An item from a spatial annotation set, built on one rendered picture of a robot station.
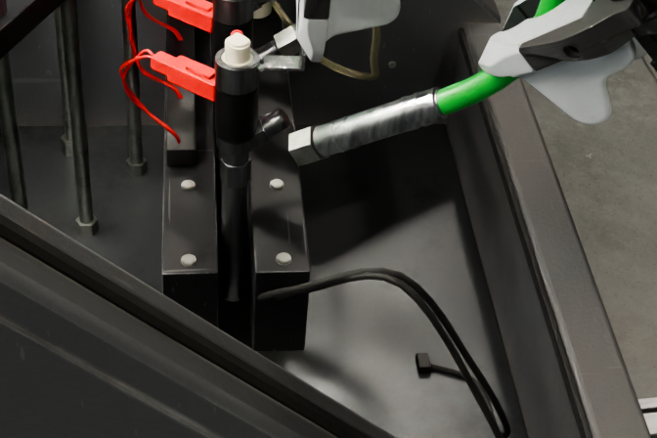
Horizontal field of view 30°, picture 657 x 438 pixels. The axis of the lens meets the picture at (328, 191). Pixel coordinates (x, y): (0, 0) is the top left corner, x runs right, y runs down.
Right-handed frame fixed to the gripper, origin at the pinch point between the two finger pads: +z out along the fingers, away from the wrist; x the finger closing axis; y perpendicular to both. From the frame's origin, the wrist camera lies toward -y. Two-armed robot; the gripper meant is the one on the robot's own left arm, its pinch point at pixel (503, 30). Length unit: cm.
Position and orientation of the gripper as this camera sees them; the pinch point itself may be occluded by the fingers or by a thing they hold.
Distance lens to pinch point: 62.8
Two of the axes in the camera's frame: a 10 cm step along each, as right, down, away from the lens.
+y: 6.6, 7.0, 2.9
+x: 5.1, -6.9, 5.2
